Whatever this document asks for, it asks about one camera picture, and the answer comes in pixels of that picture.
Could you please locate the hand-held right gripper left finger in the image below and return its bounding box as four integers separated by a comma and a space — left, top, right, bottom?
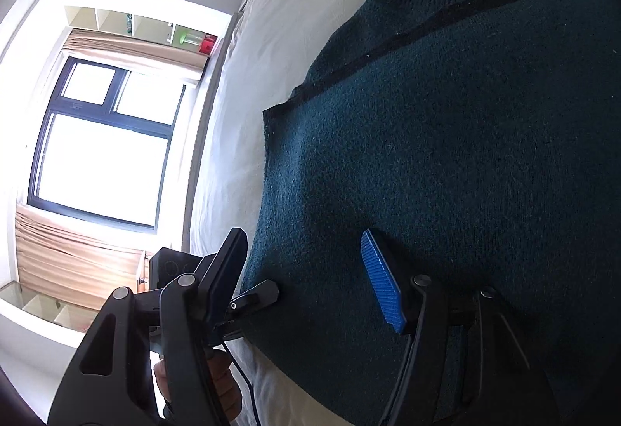
47, 227, 249, 426

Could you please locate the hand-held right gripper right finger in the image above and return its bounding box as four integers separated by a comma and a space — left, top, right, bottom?
361, 228, 559, 426

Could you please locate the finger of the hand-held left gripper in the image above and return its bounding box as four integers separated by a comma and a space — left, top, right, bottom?
208, 320, 246, 347
228, 279, 281, 313

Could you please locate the dark green sweater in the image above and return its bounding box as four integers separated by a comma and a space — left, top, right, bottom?
240, 0, 621, 426

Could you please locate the person's left hand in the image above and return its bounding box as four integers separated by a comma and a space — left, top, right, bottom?
153, 349, 243, 426

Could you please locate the black framed window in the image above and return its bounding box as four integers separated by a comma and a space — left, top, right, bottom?
26, 56, 187, 235

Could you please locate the white shelf unit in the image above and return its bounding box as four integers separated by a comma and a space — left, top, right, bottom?
65, 6, 220, 56
0, 282, 99, 336

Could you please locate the bed with beige sheet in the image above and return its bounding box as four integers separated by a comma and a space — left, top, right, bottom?
187, 0, 467, 426

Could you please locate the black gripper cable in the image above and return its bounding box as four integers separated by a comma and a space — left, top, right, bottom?
226, 348, 260, 426

